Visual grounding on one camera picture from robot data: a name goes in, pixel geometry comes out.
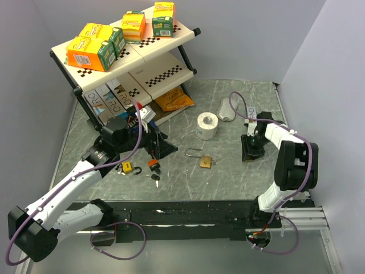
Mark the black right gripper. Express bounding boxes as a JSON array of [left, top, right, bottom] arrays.
[[241, 134, 270, 162]]

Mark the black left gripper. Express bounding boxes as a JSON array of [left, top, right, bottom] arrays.
[[116, 119, 177, 159]]

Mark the long shackle brass padlock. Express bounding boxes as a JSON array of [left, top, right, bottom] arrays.
[[184, 148, 213, 168]]

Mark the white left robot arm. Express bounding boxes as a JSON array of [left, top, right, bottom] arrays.
[[7, 116, 178, 262]]

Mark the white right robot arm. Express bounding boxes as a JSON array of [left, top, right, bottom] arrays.
[[241, 111, 319, 228]]

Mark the black head key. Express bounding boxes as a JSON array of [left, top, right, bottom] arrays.
[[145, 172, 160, 188]]

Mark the orange padlock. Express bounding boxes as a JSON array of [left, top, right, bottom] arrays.
[[148, 157, 160, 171]]

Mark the blue Doritos bag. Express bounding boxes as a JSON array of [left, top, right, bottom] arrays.
[[117, 112, 159, 133]]

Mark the teal white RIO box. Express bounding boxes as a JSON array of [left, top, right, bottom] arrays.
[[247, 106, 257, 120]]

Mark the yellow padlock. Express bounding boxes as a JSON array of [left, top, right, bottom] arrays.
[[115, 162, 142, 176]]

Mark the white toilet paper roll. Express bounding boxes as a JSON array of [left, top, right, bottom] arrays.
[[196, 112, 218, 140]]

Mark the orange honey dijon bag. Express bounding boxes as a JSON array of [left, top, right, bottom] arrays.
[[155, 87, 194, 112]]

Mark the middle RIO box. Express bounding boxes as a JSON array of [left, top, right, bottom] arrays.
[[95, 84, 125, 116]]

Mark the right RIO box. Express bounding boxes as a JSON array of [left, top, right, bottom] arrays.
[[107, 79, 139, 109]]

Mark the beige two tier shelf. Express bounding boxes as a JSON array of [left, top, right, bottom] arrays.
[[50, 22, 201, 131]]

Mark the rear yellow sponge box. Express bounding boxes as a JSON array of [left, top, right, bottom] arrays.
[[79, 23, 126, 57]]

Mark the front orange sponge box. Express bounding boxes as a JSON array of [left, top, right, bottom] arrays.
[[66, 37, 116, 72]]

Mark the green yellow sponge box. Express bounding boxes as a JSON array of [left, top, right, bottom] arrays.
[[151, 2, 176, 38]]

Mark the yellow orange sponge pack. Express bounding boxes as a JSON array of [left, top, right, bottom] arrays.
[[121, 11, 146, 42]]

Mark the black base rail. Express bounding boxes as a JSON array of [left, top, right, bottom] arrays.
[[71, 199, 314, 244]]

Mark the aluminium frame rail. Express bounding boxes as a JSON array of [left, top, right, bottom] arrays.
[[279, 207, 330, 231]]

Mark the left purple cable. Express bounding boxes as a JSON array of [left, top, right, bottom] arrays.
[[5, 99, 148, 266]]

